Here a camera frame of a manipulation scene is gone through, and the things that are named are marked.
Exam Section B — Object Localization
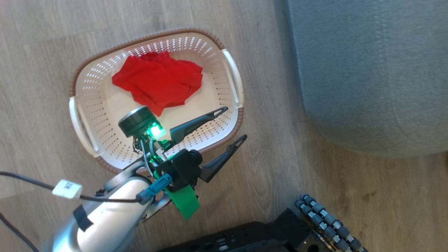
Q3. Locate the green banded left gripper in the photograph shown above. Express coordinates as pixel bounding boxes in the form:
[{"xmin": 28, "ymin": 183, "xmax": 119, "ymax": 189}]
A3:
[{"xmin": 118, "ymin": 106, "xmax": 247, "ymax": 220}]

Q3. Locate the red garment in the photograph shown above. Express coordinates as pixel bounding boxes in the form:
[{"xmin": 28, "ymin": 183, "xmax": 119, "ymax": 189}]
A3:
[{"xmin": 112, "ymin": 51, "xmax": 203, "ymax": 117}]

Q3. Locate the beige perforated plastic laundry basket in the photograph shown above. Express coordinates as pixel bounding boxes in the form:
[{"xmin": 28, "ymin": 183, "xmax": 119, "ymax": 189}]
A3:
[{"xmin": 68, "ymin": 28, "xmax": 244, "ymax": 174}]

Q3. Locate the black roller wheel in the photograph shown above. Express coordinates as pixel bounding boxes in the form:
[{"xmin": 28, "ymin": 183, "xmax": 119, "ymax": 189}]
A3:
[{"xmin": 295, "ymin": 194, "xmax": 368, "ymax": 252}]

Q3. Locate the black tape strip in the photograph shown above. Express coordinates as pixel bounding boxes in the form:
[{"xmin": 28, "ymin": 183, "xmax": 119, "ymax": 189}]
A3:
[{"xmin": 73, "ymin": 204, "xmax": 94, "ymax": 232}]

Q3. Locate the grey fabric ottoman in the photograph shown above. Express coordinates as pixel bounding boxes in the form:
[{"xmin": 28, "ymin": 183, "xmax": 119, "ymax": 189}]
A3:
[{"xmin": 285, "ymin": 0, "xmax": 448, "ymax": 158}]

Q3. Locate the teal cable connector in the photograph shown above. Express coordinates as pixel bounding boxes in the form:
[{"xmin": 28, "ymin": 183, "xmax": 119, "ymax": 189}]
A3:
[{"xmin": 136, "ymin": 174, "xmax": 174, "ymax": 205}]

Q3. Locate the thin black cable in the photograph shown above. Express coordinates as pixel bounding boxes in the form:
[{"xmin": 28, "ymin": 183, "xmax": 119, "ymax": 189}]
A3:
[{"xmin": 0, "ymin": 171, "xmax": 140, "ymax": 252}]

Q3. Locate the white cable label tag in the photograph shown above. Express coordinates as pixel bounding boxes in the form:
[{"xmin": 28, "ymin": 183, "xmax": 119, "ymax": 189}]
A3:
[{"xmin": 52, "ymin": 180, "xmax": 83, "ymax": 199}]

